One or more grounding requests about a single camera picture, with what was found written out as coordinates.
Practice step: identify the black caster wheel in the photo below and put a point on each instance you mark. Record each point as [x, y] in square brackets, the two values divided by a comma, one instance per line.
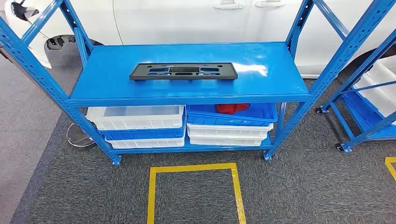
[318, 111]
[339, 147]

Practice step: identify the blue metal shelf rack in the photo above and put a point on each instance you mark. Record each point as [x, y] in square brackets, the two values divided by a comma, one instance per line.
[185, 89]

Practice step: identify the blue plastic bin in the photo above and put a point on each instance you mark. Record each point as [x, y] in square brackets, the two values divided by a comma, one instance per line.
[142, 134]
[216, 120]

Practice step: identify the black plastic panel part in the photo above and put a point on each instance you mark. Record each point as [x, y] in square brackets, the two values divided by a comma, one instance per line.
[139, 74]

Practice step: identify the red cloth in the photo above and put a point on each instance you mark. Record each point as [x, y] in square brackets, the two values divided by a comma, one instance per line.
[232, 108]

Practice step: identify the chrome stanchion post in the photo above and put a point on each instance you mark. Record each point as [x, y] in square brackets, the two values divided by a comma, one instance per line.
[77, 139]

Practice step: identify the white car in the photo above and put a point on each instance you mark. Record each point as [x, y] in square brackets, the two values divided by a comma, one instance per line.
[185, 21]

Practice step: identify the blue wheeled rack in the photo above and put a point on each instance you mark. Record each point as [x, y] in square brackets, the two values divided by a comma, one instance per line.
[362, 114]

